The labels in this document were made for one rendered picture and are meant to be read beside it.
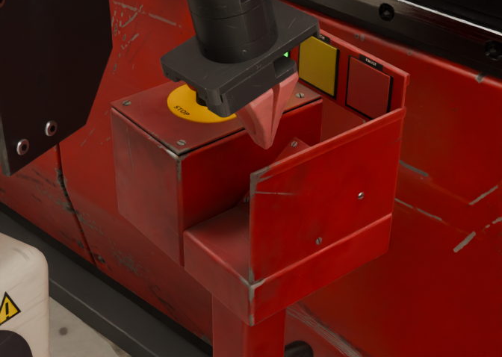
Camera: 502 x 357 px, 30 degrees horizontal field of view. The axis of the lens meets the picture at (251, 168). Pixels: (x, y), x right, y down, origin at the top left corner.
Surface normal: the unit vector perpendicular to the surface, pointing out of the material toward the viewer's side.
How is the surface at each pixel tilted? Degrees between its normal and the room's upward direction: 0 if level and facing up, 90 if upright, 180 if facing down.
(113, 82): 90
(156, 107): 0
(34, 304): 90
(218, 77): 14
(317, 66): 90
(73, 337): 0
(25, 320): 90
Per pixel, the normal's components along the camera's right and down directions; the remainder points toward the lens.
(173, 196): -0.78, 0.34
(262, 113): 0.66, 0.66
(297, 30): -0.18, -0.73
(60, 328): 0.01, -0.83
